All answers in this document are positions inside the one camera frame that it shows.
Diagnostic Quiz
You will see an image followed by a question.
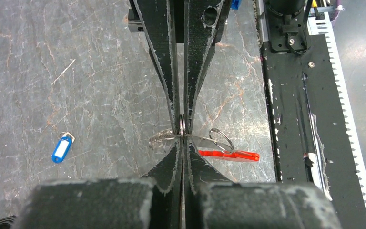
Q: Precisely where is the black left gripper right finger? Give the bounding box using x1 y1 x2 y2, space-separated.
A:
183 139 341 229

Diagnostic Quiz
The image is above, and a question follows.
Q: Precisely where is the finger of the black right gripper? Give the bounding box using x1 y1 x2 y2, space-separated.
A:
183 0 224 133
134 0 180 132

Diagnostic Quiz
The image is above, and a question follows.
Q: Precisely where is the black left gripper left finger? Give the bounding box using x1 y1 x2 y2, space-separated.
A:
14 139 183 229

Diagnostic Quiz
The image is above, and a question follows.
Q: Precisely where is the metal keyring tool red handle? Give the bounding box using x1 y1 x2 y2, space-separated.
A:
149 115 261 163

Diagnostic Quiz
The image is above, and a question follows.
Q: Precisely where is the large silver key ring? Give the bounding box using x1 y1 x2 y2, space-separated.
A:
208 128 235 154

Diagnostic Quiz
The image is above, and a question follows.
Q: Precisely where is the blue key tag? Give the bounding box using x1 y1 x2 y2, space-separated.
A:
51 132 75 164

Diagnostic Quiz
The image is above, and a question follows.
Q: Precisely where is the blue green white brick stack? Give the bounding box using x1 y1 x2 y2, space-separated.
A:
231 0 242 10

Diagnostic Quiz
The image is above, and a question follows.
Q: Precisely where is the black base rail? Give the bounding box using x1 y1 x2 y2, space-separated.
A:
256 0 366 229

